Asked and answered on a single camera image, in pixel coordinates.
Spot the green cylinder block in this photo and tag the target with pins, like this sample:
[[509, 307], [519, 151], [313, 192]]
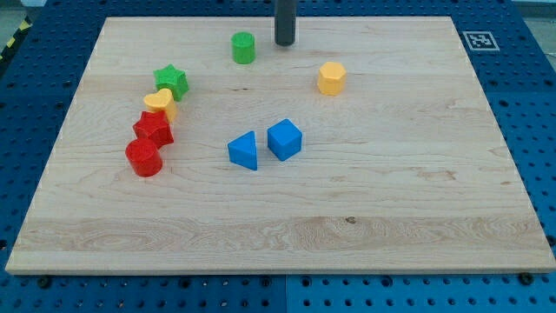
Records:
[[243, 47]]

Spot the red star block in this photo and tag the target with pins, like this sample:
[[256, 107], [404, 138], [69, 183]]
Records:
[[155, 127]]

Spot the green star block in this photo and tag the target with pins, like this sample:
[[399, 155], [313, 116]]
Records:
[[173, 79]]

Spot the yellow hexagon block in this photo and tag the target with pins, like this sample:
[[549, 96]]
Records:
[[332, 77]]

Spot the white fiducial marker tag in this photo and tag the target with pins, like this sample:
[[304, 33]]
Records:
[[480, 41]]

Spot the blue triangle block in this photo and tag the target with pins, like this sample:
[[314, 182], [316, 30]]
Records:
[[242, 151]]

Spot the red cylinder block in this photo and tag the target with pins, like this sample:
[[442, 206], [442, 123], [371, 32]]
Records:
[[144, 157]]

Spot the light wooden board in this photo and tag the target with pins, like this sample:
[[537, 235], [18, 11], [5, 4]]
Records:
[[404, 172]]

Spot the yellow heart block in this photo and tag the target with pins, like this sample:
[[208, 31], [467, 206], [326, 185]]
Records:
[[162, 100]]

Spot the blue cube block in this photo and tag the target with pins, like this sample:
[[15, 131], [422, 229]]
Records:
[[284, 139]]

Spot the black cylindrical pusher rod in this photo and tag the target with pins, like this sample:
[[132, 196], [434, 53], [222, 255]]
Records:
[[285, 22]]

